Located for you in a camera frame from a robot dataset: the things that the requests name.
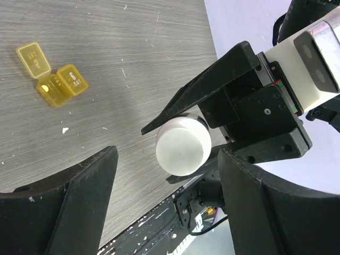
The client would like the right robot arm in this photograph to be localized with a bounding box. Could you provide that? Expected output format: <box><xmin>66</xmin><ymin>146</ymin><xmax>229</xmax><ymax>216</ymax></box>
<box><xmin>141</xmin><ymin>1</ymin><xmax>339</xmax><ymax>184</ymax></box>

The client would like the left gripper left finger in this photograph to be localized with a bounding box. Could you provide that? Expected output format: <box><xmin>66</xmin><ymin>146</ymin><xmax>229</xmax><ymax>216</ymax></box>
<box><xmin>1</xmin><ymin>146</ymin><xmax>118</xmax><ymax>254</ymax></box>

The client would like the white slotted cable duct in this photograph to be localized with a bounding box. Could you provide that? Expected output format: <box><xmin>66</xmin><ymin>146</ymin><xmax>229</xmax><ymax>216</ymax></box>
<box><xmin>166</xmin><ymin>235</ymin><xmax>196</xmax><ymax>255</ymax></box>

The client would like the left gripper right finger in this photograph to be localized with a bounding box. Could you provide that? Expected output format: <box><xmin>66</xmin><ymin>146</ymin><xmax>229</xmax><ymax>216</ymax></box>
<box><xmin>218</xmin><ymin>149</ymin><xmax>339</xmax><ymax>254</ymax></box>

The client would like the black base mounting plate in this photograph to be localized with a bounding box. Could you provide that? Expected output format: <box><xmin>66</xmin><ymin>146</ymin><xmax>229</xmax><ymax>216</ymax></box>
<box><xmin>97</xmin><ymin>171</ymin><xmax>224</xmax><ymax>254</ymax></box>

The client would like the white-capped dark pill bottle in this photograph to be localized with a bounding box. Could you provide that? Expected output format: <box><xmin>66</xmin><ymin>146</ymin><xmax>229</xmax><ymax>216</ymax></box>
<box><xmin>156</xmin><ymin>113</ymin><xmax>212</xmax><ymax>176</ymax></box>

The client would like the small yellow pill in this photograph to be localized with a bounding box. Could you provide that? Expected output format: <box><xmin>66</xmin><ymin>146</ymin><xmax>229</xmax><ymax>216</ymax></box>
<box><xmin>41</xmin><ymin>85</ymin><xmax>49</xmax><ymax>92</ymax></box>

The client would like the yellow two-compartment pill box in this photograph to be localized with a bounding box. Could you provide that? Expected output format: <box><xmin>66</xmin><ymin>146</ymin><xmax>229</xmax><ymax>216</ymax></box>
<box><xmin>16</xmin><ymin>42</ymin><xmax>89</xmax><ymax>107</ymax></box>

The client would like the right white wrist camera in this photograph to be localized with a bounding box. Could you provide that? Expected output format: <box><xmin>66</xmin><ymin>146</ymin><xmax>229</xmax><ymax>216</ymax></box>
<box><xmin>265</xmin><ymin>1</ymin><xmax>339</xmax><ymax>114</ymax></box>

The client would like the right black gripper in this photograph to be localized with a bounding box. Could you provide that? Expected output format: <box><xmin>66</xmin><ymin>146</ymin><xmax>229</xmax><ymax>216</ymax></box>
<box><xmin>141</xmin><ymin>41</ymin><xmax>312</xmax><ymax>184</ymax></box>

